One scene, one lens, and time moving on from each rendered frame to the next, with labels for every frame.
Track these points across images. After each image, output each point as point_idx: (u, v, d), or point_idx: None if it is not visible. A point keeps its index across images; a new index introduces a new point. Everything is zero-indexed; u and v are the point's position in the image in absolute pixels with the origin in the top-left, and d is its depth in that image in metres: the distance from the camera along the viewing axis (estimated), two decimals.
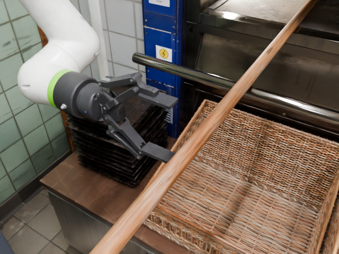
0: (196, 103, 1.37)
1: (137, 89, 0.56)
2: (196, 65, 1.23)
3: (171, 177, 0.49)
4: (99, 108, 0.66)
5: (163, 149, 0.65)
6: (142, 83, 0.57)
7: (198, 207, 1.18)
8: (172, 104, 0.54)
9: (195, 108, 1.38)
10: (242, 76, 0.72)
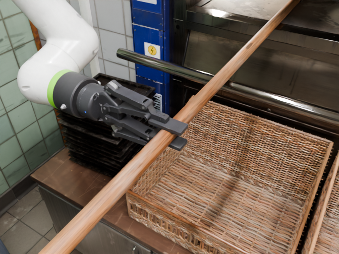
0: (185, 99, 1.39)
1: (149, 117, 0.59)
2: (183, 61, 1.25)
3: (142, 164, 0.52)
4: (99, 108, 0.66)
5: None
6: (153, 109, 0.59)
7: (185, 201, 1.20)
8: (183, 130, 0.56)
9: (184, 104, 1.40)
10: (220, 70, 0.75)
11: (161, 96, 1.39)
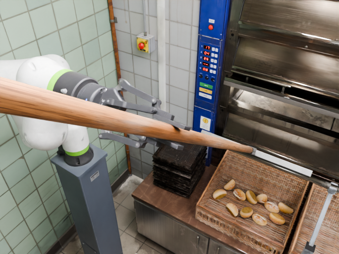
0: None
1: (155, 112, 0.60)
2: (224, 128, 2.14)
3: (153, 123, 0.50)
4: None
5: (169, 140, 0.60)
6: (160, 108, 0.61)
7: (226, 209, 2.09)
8: (187, 127, 0.58)
9: (222, 149, 2.29)
10: None
11: None
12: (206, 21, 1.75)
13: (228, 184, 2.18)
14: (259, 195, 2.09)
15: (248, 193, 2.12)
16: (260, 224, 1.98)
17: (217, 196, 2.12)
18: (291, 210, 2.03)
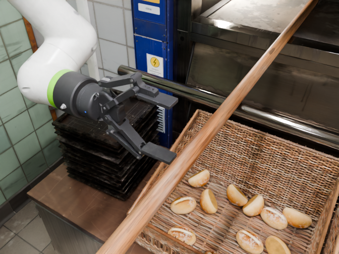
0: (189, 112, 1.33)
1: (137, 89, 0.56)
2: (188, 74, 1.19)
3: (177, 175, 0.51)
4: (99, 108, 0.66)
5: (163, 149, 0.65)
6: (142, 83, 0.57)
7: (189, 222, 1.14)
8: (172, 104, 0.54)
9: (188, 117, 1.34)
10: (245, 76, 0.74)
11: (164, 109, 1.33)
12: None
13: (196, 177, 1.23)
14: (246, 208, 1.13)
15: (231, 185, 1.20)
16: (250, 251, 1.03)
17: (177, 213, 1.16)
18: (308, 219, 1.09)
